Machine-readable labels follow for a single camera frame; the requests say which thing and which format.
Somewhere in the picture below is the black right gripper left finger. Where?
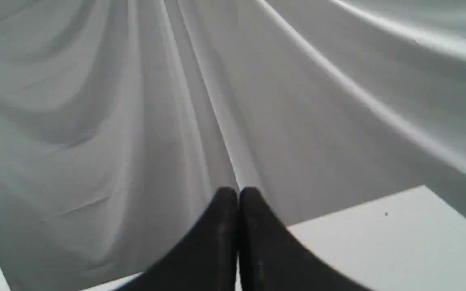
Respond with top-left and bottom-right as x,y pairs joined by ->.
119,187 -> 238,291

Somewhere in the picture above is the white backdrop curtain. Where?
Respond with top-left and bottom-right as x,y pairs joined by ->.
0,0 -> 466,291

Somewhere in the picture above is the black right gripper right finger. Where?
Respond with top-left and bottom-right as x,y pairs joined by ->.
239,187 -> 368,291

